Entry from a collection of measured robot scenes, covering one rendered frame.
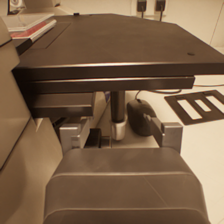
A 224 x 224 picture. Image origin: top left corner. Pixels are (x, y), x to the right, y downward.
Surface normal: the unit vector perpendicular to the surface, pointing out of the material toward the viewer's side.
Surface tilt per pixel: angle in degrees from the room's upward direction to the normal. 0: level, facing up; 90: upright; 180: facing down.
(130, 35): 0
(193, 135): 0
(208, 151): 0
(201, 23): 90
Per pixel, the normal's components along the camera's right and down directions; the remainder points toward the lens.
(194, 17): 0.00, 0.64
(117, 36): -0.03, -0.77
